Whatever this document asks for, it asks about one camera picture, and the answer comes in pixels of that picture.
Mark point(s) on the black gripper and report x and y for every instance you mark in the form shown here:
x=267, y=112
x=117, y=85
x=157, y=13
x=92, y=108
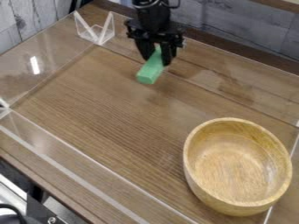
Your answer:
x=153, y=27

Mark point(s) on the green rectangular block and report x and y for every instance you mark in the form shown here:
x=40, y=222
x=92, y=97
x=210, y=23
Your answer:
x=153, y=68

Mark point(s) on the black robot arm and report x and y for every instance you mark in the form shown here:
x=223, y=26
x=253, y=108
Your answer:
x=153, y=28

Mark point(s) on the round wooden bowl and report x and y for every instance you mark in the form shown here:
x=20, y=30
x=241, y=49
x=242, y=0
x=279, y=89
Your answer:
x=237, y=166

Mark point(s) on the clear acrylic corner bracket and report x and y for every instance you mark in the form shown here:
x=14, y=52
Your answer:
x=97, y=34

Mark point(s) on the clear acrylic enclosure wall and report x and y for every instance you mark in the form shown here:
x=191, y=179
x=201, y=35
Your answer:
x=98, y=138

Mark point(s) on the black metal clamp bracket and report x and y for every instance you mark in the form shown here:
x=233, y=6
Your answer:
x=39, y=212

